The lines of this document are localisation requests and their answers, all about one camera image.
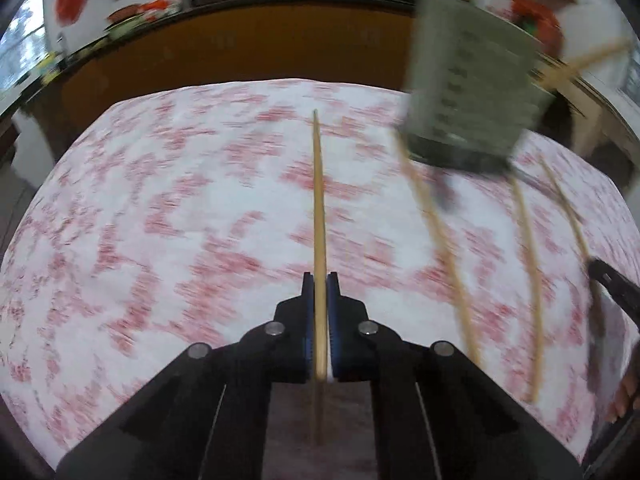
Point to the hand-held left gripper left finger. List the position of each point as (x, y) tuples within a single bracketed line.
[(309, 320)]

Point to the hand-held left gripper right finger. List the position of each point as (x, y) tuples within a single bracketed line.
[(334, 320)]

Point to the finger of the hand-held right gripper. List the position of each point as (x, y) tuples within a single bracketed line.
[(617, 285)]

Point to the row of wooden chopsticks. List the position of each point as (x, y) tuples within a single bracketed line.
[(462, 310)]

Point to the green perforated utensil holder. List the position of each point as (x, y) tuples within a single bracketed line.
[(465, 85)]

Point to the person's right hand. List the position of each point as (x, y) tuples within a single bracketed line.
[(620, 395)]

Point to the red floral tablecloth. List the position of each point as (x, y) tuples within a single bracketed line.
[(175, 235)]

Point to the pale wooden side table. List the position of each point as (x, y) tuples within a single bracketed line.
[(595, 105)]

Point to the window with metal grille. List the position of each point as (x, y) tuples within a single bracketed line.
[(629, 65)]

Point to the wooden lower cabinets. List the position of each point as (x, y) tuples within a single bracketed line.
[(250, 45)]

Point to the small red plastic bag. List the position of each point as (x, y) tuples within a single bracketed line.
[(157, 6)]

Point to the red basin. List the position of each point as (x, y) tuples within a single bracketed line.
[(122, 12)]

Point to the hanging red plastic bag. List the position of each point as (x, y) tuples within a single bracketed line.
[(72, 4)]

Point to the barred window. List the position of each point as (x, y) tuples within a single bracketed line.
[(20, 50)]

